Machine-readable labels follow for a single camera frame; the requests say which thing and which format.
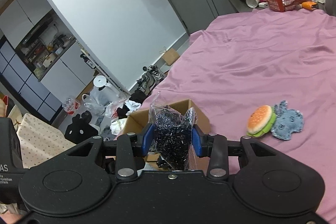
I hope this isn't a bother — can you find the bag of black beads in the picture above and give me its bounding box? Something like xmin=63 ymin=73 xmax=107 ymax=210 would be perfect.
xmin=149 ymin=92 xmax=197 ymax=170

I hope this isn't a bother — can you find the hamburger plush toy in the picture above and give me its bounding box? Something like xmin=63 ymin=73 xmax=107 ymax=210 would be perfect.
xmin=247 ymin=105 xmax=276 ymax=138

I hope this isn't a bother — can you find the blue denim plush toy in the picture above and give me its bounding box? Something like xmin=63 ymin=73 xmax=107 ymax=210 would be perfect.
xmin=270 ymin=100 xmax=304 ymax=141

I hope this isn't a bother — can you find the brown cardboard box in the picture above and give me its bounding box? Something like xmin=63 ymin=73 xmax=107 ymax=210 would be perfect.
xmin=122 ymin=100 xmax=211 ymax=170

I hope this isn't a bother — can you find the dotted beige cloth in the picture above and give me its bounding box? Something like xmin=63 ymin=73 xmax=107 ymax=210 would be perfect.
xmin=10 ymin=113 xmax=75 ymax=168

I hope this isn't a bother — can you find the black dotted bag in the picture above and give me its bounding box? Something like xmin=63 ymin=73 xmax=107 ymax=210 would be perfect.
xmin=64 ymin=111 xmax=98 ymax=144

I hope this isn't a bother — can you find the black clothes pile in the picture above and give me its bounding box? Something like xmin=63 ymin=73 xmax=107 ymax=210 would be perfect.
xmin=116 ymin=90 xmax=148 ymax=119

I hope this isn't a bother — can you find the white plastic bag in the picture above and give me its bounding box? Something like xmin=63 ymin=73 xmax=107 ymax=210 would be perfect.
xmin=81 ymin=92 xmax=110 ymax=115

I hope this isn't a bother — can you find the white electric kettle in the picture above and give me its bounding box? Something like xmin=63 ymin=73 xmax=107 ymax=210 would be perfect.
xmin=92 ymin=75 xmax=116 ymax=106

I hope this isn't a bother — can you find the red white bottle pack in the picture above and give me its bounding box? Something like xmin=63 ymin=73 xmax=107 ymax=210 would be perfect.
xmin=62 ymin=96 xmax=80 ymax=115

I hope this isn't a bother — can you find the pair of sneakers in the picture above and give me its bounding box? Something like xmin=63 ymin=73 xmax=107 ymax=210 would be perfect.
xmin=137 ymin=65 xmax=166 ymax=95

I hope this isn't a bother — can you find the pink bed sheet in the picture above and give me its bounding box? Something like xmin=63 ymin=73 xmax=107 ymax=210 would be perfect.
xmin=152 ymin=9 xmax=335 ymax=223

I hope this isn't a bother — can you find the small brown paper bag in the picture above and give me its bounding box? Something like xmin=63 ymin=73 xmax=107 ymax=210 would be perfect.
xmin=161 ymin=48 xmax=180 ymax=66

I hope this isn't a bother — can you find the white kitchen cabinet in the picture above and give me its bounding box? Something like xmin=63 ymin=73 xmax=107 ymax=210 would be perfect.
xmin=1 ymin=0 xmax=98 ymax=123

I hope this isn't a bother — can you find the orange small object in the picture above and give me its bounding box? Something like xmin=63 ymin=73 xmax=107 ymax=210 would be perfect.
xmin=301 ymin=1 xmax=318 ymax=11

